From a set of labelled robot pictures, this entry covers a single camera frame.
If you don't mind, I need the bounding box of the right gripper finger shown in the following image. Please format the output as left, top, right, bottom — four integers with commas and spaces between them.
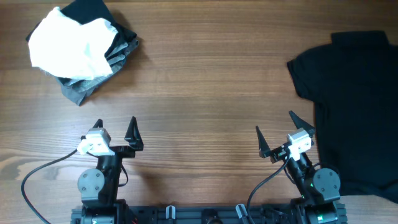
289, 111, 315, 136
256, 126, 271, 158

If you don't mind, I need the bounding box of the black polo shirt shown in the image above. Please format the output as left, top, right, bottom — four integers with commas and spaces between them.
287, 30, 397, 202

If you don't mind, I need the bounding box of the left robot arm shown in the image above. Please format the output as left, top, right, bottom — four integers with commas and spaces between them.
70, 117, 144, 224

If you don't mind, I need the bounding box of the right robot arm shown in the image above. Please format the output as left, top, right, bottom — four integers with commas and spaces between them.
246, 111, 345, 223

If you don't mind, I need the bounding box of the grey folded garment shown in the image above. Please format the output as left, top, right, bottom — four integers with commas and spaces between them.
55, 39, 139, 106

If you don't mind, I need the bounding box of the white folded cloth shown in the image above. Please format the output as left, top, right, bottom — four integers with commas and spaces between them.
28, 7, 118, 80

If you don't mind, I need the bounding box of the right black cable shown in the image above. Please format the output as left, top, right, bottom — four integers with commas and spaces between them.
246, 157, 290, 224

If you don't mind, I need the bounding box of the black cable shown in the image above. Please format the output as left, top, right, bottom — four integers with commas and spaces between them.
246, 157, 290, 224
21, 148, 79, 224

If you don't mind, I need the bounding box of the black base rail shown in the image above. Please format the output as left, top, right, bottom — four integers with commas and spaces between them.
70, 203, 348, 224

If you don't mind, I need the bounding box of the left black cable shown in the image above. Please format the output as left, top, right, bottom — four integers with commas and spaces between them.
21, 148, 79, 224

